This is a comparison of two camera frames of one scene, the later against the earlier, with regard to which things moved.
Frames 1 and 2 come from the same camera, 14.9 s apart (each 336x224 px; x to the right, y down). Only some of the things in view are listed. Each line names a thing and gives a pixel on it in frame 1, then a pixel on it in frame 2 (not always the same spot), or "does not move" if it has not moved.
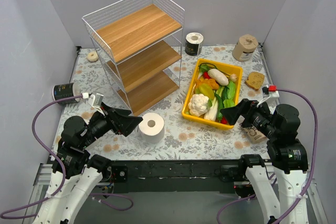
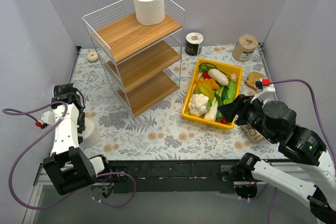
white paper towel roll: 151,128 → 149,3
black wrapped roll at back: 193,43 does not move
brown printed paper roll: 253,135 does not move
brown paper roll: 244,47 does not move
